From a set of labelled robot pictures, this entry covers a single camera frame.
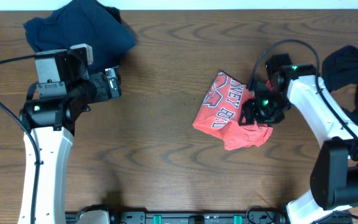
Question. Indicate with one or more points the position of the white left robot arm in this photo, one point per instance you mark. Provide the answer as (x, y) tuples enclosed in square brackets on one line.
[(49, 115)]

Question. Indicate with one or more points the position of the navy blue folded shirt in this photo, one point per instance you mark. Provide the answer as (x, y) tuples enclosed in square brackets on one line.
[(83, 22)]

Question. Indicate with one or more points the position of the red printed t-shirt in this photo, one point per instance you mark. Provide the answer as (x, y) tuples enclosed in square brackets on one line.
[(220, 112)]

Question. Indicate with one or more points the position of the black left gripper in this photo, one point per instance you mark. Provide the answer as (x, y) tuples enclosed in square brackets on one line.
[(99, 81)]

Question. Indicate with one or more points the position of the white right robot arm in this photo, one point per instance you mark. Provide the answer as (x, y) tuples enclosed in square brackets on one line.
[(334, 178)]

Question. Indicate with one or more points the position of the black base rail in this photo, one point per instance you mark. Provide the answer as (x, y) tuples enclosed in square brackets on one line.
[(106, 214)]

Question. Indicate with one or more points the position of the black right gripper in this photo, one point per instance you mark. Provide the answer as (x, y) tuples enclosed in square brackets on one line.
[(250, 109)]

